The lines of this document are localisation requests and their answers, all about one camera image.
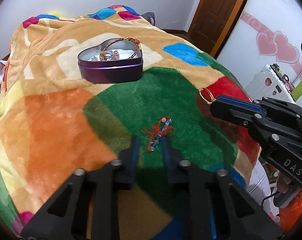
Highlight purple heart-shaped tin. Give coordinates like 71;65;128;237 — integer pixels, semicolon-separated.
77;39;144;83

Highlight colourful patchwork blanket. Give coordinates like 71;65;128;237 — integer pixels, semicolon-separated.
0;4;262;240

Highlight silver crystal ring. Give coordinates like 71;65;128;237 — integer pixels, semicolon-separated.
98;50;120;62

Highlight white wardrobe with pink hearts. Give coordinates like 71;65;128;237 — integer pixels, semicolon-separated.
213;0;302;98

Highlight brown wooden door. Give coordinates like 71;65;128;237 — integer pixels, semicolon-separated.
188;0;251;56

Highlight grey bag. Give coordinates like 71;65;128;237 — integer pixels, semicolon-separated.
141;12;158;26

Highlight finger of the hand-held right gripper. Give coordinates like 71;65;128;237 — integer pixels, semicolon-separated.
216;94;302;122
210;99;270;140

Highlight red beaded string bracelet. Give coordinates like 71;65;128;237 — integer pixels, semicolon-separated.
142;116;176;153

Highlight green box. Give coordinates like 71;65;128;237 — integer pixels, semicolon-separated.
292;77;302;101

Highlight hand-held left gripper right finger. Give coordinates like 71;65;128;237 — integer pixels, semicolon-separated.
161;139;283;240

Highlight white suitcase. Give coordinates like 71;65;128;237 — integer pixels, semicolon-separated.
249;64;297;103

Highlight orange clothing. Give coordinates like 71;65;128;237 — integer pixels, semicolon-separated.
278;190;302;234

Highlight white round object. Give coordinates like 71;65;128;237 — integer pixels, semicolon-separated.
249;159;275;207

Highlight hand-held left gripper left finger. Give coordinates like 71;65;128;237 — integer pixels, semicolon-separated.
20;136;141;240

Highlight red and gold bangle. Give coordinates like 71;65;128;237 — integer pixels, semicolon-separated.
101;37;142;58

